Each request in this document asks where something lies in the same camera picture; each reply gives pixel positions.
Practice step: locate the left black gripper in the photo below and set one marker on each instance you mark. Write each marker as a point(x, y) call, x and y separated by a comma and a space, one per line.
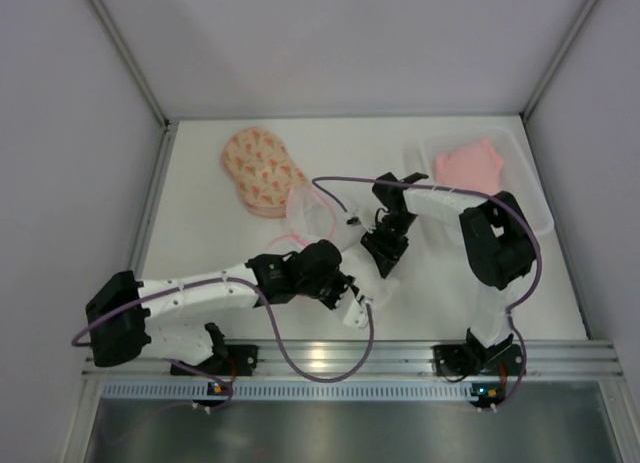
point(338, 288)

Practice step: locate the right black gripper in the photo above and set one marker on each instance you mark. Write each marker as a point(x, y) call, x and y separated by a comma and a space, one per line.
point(382, 248)

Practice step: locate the white mesh laundry bag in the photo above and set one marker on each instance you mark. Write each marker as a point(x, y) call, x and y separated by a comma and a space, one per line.
point(309, 218)

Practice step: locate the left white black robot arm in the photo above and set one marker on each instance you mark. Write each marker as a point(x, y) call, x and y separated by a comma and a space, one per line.
point(174, 318)

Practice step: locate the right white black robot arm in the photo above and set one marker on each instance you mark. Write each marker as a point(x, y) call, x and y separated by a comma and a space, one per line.
point(496, 236)

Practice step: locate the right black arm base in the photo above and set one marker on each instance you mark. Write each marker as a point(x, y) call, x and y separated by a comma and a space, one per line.
point(456, 361)

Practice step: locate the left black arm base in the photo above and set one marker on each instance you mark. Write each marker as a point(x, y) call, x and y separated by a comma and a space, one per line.
point(229, 360)

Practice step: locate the floral orange bra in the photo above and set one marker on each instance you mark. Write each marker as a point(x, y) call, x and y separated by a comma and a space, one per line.
point(262, 170)

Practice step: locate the pink cloth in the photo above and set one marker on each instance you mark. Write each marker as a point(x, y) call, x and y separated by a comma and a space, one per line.
point(476, 166)

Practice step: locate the clear plastic bin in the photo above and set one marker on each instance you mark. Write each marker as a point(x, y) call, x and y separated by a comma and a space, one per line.
point(517, 176)

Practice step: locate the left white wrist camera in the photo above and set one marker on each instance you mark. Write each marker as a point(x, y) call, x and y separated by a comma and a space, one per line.
point(352, 311)

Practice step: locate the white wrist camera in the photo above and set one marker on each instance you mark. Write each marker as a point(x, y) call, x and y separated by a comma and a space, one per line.
point(352, 311)
point(360, 218)

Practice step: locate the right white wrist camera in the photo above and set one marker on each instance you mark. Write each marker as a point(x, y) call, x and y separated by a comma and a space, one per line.
point(360, 218)

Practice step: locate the aluminium front rail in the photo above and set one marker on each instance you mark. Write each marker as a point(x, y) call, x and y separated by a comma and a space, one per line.
point(544, 360)

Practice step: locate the slotted grey cable duct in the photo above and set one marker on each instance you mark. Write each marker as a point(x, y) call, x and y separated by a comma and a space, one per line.
point(302, 391)

